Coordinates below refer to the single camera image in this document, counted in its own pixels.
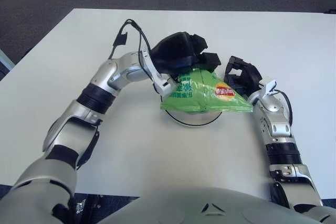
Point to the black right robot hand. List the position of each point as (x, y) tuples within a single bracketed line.
[(246, 74)]

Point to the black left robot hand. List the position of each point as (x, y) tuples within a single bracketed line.
[(173, 51)]

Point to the green snack bag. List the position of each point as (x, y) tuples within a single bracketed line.
[(197, 93)]

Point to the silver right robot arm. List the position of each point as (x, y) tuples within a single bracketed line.
[(278, 127)]

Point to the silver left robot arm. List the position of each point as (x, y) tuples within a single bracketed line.
[(78, 119)]

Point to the white plate with black rim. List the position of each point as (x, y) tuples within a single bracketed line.
[(194, 120)]

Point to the black chair base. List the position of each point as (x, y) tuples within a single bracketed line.
[(329, 10)]

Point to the grey robot torso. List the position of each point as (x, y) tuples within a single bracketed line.
[(210, 208)]

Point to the grey furniture edge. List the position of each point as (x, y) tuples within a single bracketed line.
[(5, 62)]

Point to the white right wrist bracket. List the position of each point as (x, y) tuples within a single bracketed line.
[(267, 83)]

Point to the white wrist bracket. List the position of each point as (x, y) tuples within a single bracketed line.
[(267, 83), (162, 85)]

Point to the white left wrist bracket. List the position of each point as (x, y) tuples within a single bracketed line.
[(162, 85)]

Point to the silver metal table bracket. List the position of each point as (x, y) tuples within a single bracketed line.
[(78, 207)]

